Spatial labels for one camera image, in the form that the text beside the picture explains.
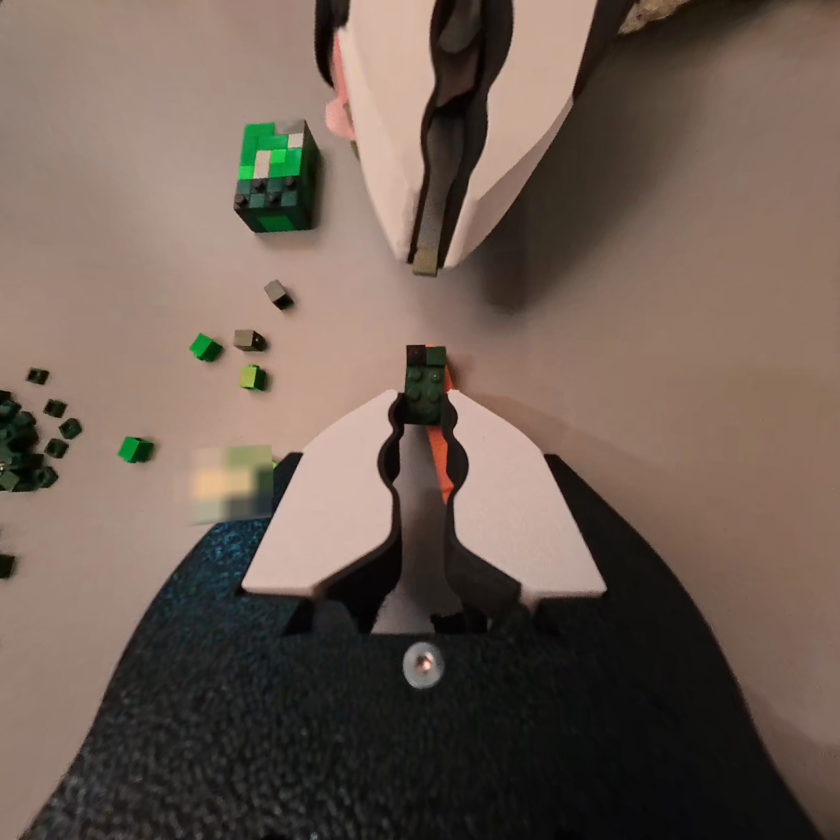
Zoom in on person's right forearm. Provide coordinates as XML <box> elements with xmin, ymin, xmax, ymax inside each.
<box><xmin>619</xmin><ymin>0</ymin><xmax>698</xmax><ymax>35</ymax></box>

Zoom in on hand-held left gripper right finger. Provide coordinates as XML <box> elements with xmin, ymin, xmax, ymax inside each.
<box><xmin>443</xmin><ymin>389</ymin><xmax>609</xmax><ymax>607</ymax></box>

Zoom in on green pixel lego cube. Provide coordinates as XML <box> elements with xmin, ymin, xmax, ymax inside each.
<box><xmin>234</xmin><ymin>119</ymin><xmax>322</xmax><ymax>235</ymax></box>

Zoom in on scattered dark green lego pieces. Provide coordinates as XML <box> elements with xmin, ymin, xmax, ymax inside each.
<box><xmin>0</xmin><ymin>367</ymin><xmax>84</xmax><ymax>580</ymax></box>

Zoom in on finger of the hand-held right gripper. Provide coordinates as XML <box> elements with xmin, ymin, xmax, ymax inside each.
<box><xmin>343</xmin><ymin>0</ymin><xmax>435</xmax><ymax>259</ymax></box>
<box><xmin>439</xmin><ymin>0</ymin><xmax>599</xmax><ymax>271</ymax></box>

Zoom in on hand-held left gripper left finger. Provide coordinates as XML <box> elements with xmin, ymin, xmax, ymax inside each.
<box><xmin>241</xmin><ymin>389</ymin><xmax>403</xmax><ymax>605</ymax></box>

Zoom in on dark green lego brick stack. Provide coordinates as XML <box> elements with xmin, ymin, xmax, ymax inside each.
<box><xmin>402</xmin><ymin>343</ymin><xmax>451</xmax><ymax>425</ymax></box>

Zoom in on orange brick separator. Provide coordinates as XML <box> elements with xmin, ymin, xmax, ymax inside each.
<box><xmin>426</xmin><ymin>367</ymin><xmax>459</xmax><ymax>504</ymax></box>

